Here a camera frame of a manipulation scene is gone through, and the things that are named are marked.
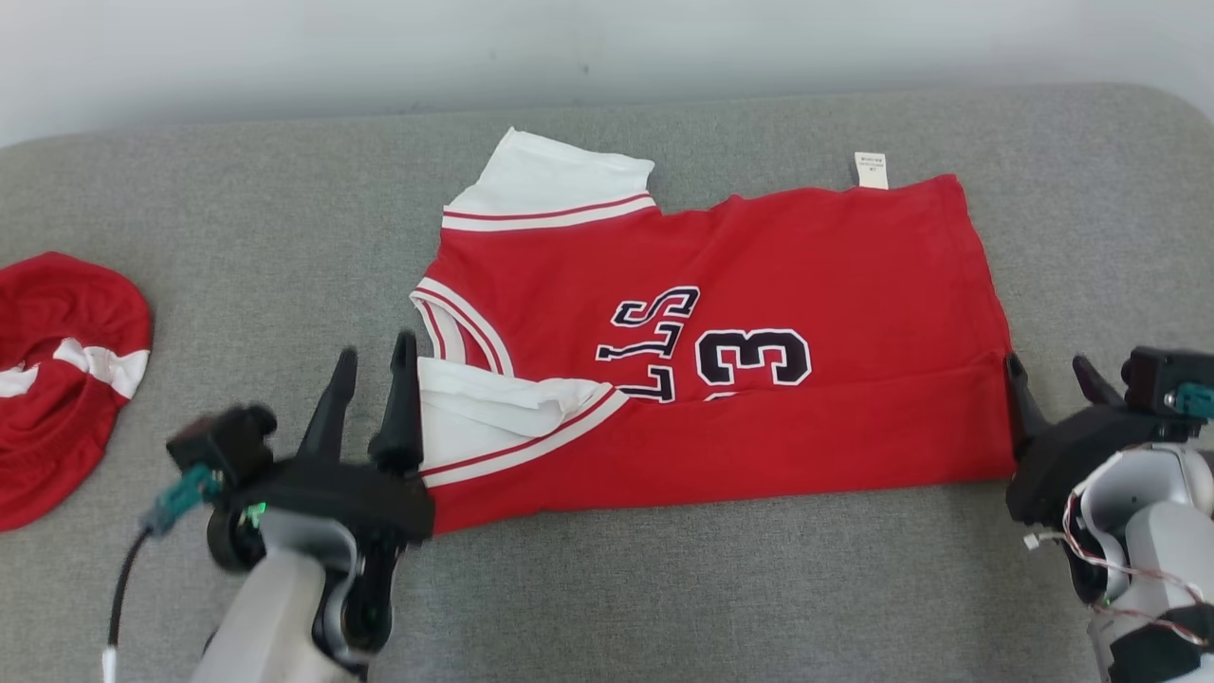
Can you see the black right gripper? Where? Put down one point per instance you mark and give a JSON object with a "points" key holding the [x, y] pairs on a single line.
{"points": [[1072, 455]]}

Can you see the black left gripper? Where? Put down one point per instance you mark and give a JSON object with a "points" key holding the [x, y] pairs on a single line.
{"points": [[351, 493]]}

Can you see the red basketball jersey white sleeves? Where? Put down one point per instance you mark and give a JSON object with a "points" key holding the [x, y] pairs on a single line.
{"points": [[806, 266]]}

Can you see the red shorts with white stripe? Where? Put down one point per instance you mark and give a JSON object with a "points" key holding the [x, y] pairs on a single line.
{"points": [[57, 446]]}

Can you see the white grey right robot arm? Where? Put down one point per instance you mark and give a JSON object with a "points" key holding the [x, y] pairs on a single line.
{"points": [[1148, 541]]}

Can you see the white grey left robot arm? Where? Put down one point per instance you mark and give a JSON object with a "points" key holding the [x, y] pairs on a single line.
{"points": [[275, 617]]}

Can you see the grey fabric sofa seat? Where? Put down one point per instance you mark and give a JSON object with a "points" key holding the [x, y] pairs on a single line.
{"points": [[664, 598]]}

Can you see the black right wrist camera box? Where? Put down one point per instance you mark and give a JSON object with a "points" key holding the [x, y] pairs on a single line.
{"points": [[1162, 375]]}

